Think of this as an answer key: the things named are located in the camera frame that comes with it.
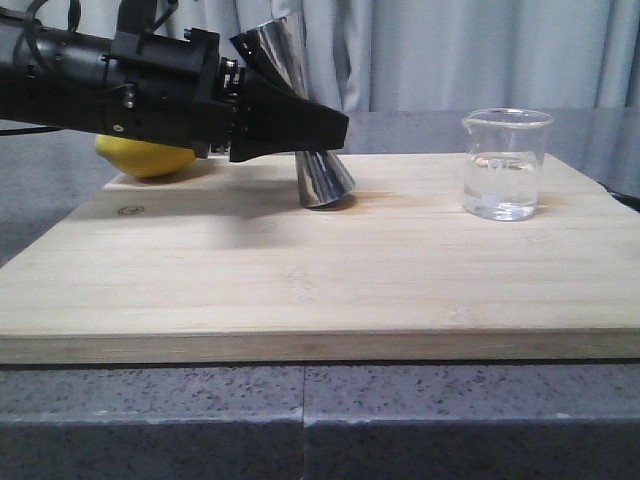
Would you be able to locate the small glass beaker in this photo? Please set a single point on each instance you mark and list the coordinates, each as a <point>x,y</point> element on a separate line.
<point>505,160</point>

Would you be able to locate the steel double jigger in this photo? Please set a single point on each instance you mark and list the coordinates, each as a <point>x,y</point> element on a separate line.
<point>276,51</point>

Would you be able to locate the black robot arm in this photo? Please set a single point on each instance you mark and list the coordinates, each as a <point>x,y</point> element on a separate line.
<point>53,77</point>

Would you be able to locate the grey curtain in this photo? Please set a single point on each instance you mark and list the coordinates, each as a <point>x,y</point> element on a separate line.
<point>384,56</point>

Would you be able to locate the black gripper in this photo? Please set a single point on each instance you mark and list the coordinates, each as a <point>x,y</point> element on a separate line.
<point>184,93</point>

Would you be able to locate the yellow lemon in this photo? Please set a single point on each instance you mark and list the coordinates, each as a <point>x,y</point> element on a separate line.
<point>142,159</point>

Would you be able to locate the wooden cutting board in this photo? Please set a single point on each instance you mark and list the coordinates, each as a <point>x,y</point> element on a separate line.
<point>220,263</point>

